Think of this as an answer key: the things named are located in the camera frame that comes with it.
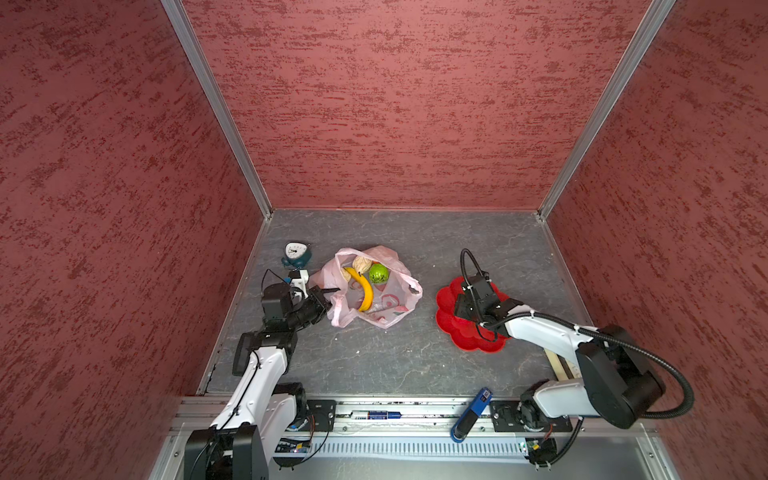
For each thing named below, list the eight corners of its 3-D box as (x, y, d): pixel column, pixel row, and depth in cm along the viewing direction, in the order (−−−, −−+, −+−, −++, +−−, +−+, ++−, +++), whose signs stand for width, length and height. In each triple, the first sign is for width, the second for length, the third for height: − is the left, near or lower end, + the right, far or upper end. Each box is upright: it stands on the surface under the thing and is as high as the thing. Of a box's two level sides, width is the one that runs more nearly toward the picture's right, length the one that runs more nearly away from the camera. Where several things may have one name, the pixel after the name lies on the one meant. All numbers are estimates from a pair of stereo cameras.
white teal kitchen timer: (284, 271, 105) (280, 263, 101) (290, 250, 111) (286, 242, 107) (307, 271, 105) (304, 263, 101) (312, 251, 111) (309, 242, 107)
